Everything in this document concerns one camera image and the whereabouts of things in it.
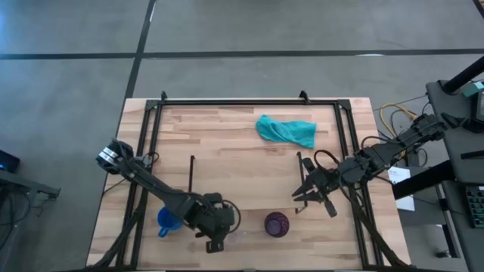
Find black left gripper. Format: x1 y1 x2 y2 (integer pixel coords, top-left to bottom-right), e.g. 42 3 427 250
194 192 236 254

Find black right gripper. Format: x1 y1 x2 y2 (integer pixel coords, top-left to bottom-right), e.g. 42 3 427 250
291 157 347 219

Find purple faceted plastic cup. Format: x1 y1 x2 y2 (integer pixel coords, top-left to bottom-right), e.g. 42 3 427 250
263 211 290 239

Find blue plastic mug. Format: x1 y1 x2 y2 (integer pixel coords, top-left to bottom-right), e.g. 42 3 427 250
157 206 185 239

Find teal cloth towel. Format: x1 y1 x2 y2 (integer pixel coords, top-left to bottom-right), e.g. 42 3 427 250
255 114 318 150

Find white paper sheet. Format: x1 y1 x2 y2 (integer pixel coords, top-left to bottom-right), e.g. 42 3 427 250
388 165 416 212

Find grey side desk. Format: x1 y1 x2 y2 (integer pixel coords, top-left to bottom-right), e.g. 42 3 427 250
425 56 484 272

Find green circuit keyboard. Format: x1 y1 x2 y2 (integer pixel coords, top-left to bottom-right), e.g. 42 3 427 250
464 184 484 230

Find teal small box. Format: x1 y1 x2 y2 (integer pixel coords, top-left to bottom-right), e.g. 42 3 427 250
463 81 484 97

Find black device with blue light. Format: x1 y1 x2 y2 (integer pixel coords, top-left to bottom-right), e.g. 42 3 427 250
0 150 21 174

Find black cable loop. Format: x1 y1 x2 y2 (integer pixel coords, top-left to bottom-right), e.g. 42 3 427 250
314 149 341 168
222 199 242 233

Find black cable bundle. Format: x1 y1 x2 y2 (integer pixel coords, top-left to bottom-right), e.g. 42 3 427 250
89 188 149 270
340 181 411 270

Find black metal table frame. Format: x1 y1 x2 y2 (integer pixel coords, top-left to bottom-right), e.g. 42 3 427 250
115 90 385 270

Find yellow cable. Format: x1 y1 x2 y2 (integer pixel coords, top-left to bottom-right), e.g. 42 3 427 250
380 102 419 138

